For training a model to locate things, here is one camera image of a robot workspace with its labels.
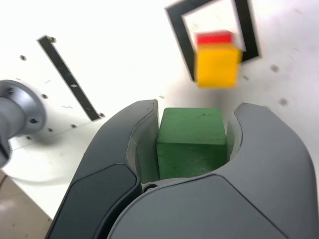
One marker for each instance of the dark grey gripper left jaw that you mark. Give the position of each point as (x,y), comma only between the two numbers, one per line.
(104,154)

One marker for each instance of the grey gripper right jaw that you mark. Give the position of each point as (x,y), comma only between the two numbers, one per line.
(249,199)

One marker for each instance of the green cube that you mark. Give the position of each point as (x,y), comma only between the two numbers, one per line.
(192,139)

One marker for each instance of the yellow cube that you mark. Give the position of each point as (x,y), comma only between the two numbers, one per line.
(216,67)

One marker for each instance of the red cube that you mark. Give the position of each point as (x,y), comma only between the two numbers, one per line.
(214,38)

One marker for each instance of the black tape square outline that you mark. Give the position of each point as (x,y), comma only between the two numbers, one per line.
(180,32)

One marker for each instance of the black tape strip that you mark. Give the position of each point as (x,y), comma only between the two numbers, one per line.
(67,72)

